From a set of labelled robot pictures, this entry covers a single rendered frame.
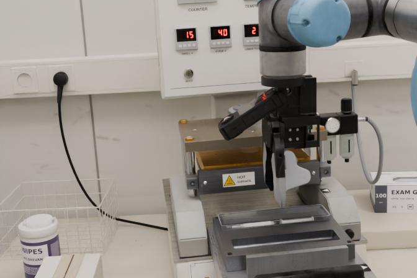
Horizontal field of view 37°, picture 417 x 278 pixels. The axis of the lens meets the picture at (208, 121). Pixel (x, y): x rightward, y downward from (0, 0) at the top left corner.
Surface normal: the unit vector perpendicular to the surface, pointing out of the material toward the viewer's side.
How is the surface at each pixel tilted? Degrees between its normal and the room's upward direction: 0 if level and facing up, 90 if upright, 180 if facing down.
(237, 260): 90
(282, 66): 90
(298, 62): 90
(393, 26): 115
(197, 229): 41
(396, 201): 90
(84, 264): 2
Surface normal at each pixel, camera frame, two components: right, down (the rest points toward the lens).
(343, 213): 0.03, -0.60
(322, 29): 0.29, 0.20
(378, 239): -0.02, 0.22
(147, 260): -0.06, -0.97
